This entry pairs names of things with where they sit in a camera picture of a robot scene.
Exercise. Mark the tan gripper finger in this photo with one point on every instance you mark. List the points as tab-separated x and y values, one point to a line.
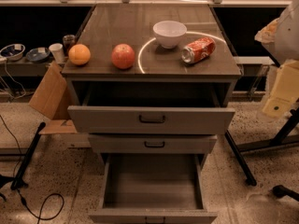
285	91

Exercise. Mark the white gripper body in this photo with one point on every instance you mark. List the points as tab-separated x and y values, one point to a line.
288	36

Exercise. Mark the red coke can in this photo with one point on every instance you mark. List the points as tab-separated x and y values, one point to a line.
198	50

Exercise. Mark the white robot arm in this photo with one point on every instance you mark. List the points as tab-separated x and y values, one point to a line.
282	34

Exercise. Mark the grey three-drawer cabinet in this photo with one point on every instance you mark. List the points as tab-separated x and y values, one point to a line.
111	25

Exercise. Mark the grey top drawer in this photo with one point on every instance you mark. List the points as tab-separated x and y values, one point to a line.
151	108

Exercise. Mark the grey drawer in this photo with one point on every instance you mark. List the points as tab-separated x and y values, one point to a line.
151	108
152	189
152	143

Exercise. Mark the grey middle drawer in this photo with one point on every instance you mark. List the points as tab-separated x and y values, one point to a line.
152	143

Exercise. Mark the grey bottom drawer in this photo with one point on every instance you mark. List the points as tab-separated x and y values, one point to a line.
152	189

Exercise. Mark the black stand leg right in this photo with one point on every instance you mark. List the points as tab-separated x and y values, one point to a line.
250	180

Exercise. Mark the black stand leg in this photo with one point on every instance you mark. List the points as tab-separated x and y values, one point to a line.
250	180
18	183

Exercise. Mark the white bowl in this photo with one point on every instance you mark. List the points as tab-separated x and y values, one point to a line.
169	33

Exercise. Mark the red apple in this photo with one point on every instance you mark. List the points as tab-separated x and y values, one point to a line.
123	56

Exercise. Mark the orange fruit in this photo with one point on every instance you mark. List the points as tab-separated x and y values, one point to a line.
79	54

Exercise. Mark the dark glass jar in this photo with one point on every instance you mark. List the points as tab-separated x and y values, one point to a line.
69	41

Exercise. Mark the white paper cup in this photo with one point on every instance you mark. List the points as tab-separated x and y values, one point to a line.
57	51

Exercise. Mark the brown cardboard piece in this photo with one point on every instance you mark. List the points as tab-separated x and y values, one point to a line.
52	97

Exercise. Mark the blue bowl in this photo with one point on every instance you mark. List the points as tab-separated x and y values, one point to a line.
38	55

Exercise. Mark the silver bowl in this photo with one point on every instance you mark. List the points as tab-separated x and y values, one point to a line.
13	52

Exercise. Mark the black stand leg left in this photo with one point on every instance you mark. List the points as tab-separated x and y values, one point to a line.
18	183

